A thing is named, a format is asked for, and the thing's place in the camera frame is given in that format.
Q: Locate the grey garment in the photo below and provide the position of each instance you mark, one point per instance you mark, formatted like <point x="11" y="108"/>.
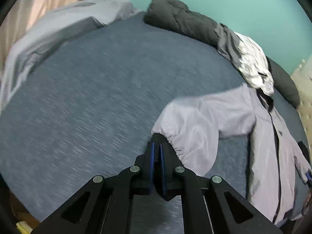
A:
<point x="228" y="41"/>

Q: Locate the pink curtain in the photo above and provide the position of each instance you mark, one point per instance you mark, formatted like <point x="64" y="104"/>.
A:
<point x="36" y="2"/>

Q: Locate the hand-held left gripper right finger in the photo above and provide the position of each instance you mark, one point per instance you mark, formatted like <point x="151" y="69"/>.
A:
<point x="170" y="175"/>

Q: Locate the light grey blanket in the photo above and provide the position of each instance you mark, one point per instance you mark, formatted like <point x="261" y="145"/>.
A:
<point x="61" y="22"/>

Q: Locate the light purple jacket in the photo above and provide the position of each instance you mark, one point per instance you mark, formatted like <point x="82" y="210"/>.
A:
<point x="207" y="121"/>

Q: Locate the dark grey duvet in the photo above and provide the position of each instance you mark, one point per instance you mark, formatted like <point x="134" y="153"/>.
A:
<point x="180" y="17"/>

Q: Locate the bed with blue sheet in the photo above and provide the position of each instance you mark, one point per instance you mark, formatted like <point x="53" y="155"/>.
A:
<point x="97" y="102"/>

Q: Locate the cream tufted headboard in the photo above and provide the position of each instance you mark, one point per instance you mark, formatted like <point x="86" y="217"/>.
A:
<point x="303" y="90"/>

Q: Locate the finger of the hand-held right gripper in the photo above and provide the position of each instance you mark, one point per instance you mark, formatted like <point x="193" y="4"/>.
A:
<point x="308" y="177"/>

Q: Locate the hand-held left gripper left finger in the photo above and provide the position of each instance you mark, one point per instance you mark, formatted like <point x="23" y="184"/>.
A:
<point x="143" y="175"/>

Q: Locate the white garment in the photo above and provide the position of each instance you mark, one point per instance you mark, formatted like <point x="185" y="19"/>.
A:
<point x="253" y="58"/>

